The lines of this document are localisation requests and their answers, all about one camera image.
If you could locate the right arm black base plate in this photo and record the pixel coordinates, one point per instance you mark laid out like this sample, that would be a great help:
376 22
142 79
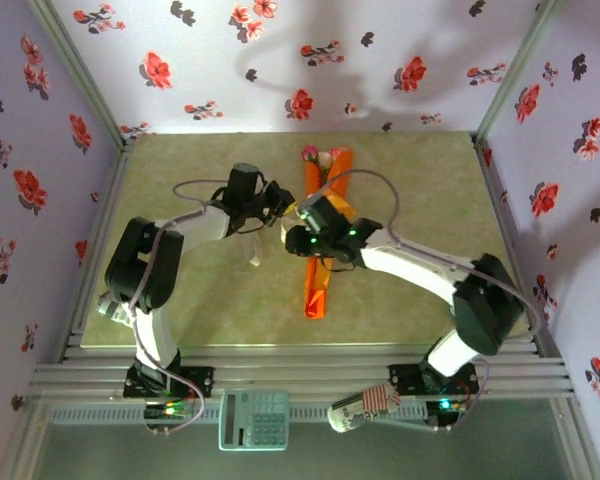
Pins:
405 380

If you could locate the small printed striped can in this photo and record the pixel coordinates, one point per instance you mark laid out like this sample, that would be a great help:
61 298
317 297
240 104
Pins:
112 309

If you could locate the fake flower stem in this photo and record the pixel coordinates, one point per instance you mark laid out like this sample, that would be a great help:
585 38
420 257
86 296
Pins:
310 152
326 160

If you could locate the aluminium front frame rails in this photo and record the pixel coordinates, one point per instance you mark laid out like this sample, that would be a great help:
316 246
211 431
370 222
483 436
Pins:
305 370

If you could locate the large printed can, red stripes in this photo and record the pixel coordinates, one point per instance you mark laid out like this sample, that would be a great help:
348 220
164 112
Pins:
355 412

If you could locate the aluminium side rail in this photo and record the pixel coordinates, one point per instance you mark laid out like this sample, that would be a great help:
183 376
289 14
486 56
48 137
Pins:
110 200
497 200

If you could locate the aluminium corner post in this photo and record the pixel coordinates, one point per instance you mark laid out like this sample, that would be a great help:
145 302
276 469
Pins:
511 75
83 75

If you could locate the white printed ribbon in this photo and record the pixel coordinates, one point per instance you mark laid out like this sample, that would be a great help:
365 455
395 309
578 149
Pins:
253 252

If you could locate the aluminium frame leg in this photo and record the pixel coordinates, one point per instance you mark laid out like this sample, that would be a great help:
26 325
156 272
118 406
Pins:
577 440
22 440

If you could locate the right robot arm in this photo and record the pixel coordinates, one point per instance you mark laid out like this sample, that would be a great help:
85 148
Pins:
485 305

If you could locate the orange wrapping paper sheet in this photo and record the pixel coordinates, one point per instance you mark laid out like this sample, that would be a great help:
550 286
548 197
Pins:
316 295

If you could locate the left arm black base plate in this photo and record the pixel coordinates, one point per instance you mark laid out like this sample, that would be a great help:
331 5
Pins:
200 380

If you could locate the grey desk calculator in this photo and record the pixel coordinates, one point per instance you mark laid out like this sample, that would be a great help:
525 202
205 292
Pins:
254 420

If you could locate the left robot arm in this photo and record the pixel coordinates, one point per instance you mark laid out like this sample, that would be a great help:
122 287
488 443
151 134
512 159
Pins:
140 265

